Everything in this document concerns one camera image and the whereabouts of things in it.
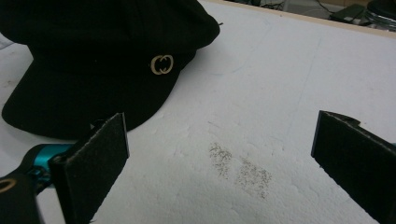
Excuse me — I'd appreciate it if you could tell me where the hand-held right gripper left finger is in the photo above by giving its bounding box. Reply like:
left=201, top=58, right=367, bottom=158
left=49, top=112, right=130, bottom=224

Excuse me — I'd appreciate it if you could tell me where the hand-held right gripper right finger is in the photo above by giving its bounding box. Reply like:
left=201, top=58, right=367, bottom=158
left=310, top=109, right=396, bottom=224

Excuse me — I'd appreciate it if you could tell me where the black cap with gold emblem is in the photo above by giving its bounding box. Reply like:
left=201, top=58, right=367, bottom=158
left=0, top=0, right=221, bottom=141

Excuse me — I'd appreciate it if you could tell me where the flat black device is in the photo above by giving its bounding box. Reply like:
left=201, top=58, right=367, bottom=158
left=329, top=3, right=368, bottom=22

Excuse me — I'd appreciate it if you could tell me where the round dark object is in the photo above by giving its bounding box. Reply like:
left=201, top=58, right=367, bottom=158
left=366, top=0, right=396, bottom=21

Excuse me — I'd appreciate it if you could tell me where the black cable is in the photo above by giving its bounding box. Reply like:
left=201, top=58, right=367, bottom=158
left=315, top=0, right=334, bottom=15

